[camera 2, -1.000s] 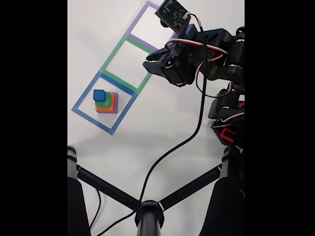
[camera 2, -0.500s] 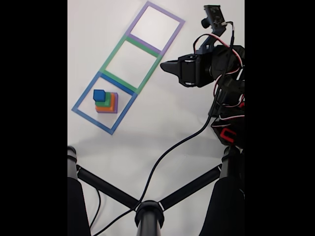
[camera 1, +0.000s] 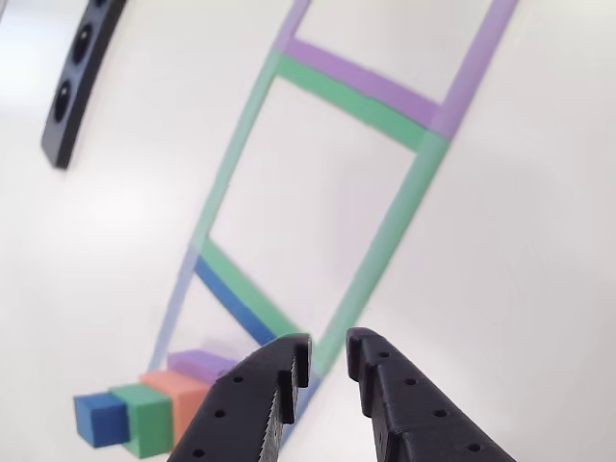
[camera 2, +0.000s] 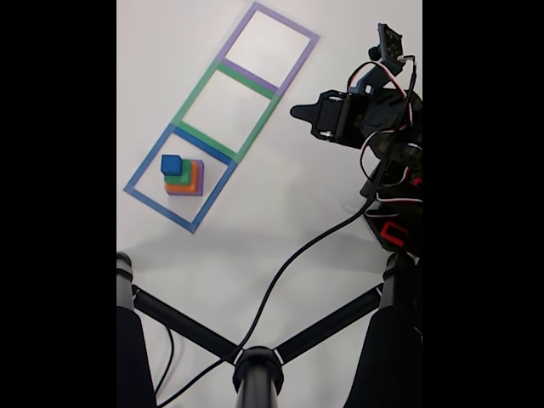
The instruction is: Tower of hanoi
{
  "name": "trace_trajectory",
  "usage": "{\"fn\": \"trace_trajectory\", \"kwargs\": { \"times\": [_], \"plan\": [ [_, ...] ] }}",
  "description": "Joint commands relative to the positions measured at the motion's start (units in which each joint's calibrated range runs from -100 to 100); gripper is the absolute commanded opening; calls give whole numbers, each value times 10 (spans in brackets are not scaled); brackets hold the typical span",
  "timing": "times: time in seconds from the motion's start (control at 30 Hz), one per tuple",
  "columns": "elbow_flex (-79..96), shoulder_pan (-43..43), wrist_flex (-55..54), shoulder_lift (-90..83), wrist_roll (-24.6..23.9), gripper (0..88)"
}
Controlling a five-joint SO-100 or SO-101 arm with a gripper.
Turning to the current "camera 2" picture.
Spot large purple block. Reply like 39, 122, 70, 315
166, 160, 205, 196

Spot orange block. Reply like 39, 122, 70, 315
163, 160, 200, 195

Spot green block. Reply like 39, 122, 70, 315
164, 157, 193, 186

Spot small blue block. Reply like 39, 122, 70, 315
160, 154, 184, 177

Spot purple tape square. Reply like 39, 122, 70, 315
218, 1, 320, 97

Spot green tape square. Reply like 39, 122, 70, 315
174, 59, 282, 165

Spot red table clamp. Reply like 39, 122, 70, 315
379, 220, 410, 247

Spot blue tape square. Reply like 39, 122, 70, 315
123, 122, 238, 234

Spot black tripod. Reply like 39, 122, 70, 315
116, 251, 423, 408

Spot red white servo wire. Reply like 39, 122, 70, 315
346, 54, 423, 205

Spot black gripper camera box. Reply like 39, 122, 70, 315
348, 23, 405, 98

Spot thick black cable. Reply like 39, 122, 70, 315
156, 54, 418, 408

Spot thin black cable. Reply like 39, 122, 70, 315
153, 327, 176, 396

